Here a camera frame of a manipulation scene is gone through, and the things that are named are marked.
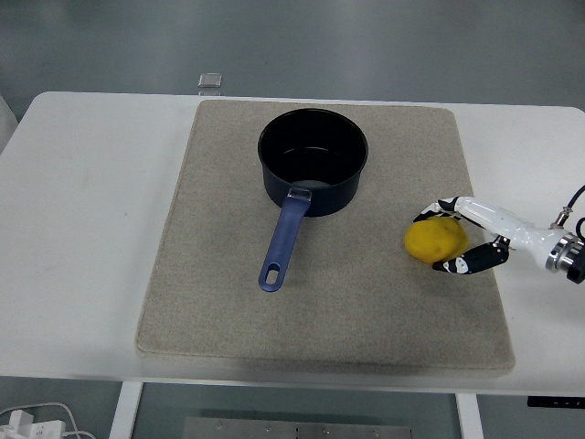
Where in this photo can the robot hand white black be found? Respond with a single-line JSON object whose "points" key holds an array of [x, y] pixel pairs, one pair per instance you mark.
{"points": [[512, 228]]}

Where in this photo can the black table control panel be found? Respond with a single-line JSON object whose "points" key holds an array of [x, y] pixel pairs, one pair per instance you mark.
{"points": [[555, 402]]}

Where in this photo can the white table leg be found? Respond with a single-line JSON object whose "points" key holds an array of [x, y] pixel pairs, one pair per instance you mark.
{"points": [[124, 411], [470, 416]]}

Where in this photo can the beige fabric mat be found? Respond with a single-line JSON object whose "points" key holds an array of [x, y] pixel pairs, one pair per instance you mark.
{"points": [[320, 320]]}

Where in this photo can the grey metal plate with screws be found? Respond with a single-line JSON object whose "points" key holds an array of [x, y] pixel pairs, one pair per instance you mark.
{"points": [[297, 430]]}

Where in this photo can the small silver floor plate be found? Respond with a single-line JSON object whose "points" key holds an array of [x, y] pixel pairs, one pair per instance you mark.
{"points": [[210, 80]]}

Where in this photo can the white power strip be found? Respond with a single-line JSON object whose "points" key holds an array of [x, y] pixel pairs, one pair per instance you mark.
{"points": [[32, 427]]}

